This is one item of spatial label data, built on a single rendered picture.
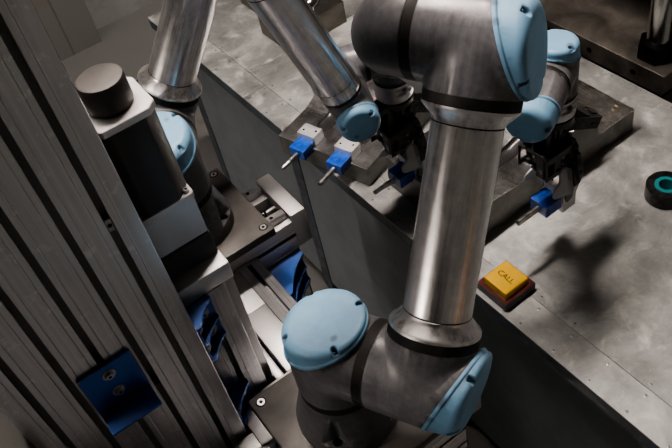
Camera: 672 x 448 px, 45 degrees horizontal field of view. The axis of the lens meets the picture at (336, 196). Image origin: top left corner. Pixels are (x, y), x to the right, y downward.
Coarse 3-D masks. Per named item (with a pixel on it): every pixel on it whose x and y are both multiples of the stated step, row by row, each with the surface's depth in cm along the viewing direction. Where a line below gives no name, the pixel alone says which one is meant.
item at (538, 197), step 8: (544, 184) 155; (552, 184) 153; (544, 192) 154; (552, 192) 154; (536, 200) 153; (544, 200) 153; (552, 200) 152; (560, 200) 153; (536, 208) 153; (544, 208) 152; (552, 208) 152; (560, 208) 155; (528, 216) 152; (544, 216) 153; (520, 224) 151
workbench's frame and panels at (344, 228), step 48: (240, 96) 215; (240, 144) 260; (288, 192) 245; (336, 192) 209; (336, 240) 231; (384, 240) 199; (336, 288) 263; (384, 288) 219; (528, 384) 174; (576, 384) 144; (528, 432) 189; (576, 432) 167; (624, 432) 150
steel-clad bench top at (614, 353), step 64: (256, 64) 223; (640, 128) 182; (384, 192) 181; (576, 192) 172; (640, 192) 169; (512, 256) 163; (576, 256) 160; (640, 256) 158; (512, 320) 152; (576, 320) 150; (640, 320) 148; (640, 384) 139
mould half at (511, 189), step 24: (600, 96) 183; (624, 120) 178; (504, 144) 173; (600, 144) 177; (504, 168) 168; (528, 168) 168; (408, 192) 176; (504, 192) 163; (528, 192) 169; (504, 216) 168
